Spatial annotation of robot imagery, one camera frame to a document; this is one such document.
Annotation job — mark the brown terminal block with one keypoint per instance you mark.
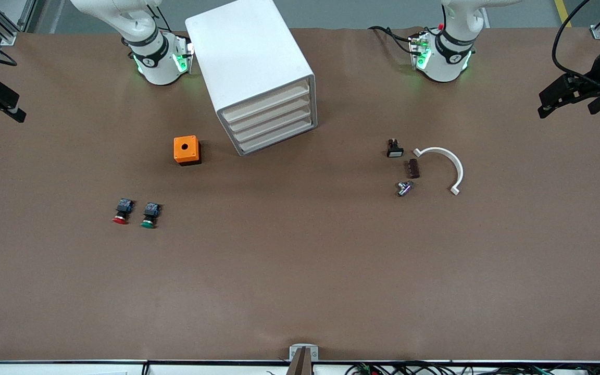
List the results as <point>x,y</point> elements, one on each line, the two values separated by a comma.
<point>413,169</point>

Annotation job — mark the green push button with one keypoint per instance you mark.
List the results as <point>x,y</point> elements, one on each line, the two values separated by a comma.
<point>150,213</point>

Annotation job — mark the orange button enclosure box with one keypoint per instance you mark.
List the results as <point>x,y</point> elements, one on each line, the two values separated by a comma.
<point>184,148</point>

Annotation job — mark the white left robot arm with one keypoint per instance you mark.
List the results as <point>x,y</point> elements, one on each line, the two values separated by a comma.
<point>446,57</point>

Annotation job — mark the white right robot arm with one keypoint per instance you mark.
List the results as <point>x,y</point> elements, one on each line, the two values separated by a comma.
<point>149,57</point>

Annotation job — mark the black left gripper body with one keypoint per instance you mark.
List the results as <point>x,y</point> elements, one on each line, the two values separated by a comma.
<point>598,69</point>

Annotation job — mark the grey metal camera bracket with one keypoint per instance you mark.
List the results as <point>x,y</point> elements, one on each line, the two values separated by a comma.
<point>295,354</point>

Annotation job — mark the black switch with white face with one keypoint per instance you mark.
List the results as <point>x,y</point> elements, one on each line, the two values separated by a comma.
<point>395,151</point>

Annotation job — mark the white drawer cabinet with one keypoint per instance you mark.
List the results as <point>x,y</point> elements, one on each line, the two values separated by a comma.
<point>248,52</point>

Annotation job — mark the red push button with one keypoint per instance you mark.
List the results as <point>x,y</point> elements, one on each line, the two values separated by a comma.
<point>123,211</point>

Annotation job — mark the cream plastic drawer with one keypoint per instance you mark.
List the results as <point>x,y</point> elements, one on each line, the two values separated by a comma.
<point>274,125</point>
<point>277,136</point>
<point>270,114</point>
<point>266,102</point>

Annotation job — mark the silver metal key switch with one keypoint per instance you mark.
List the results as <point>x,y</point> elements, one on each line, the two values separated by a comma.
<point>404,188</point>

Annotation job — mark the brown camera post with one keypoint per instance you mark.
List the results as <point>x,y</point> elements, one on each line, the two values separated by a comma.
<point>302,366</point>

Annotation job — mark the white curved plastic bracket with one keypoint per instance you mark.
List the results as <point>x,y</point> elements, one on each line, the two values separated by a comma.
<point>458,169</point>

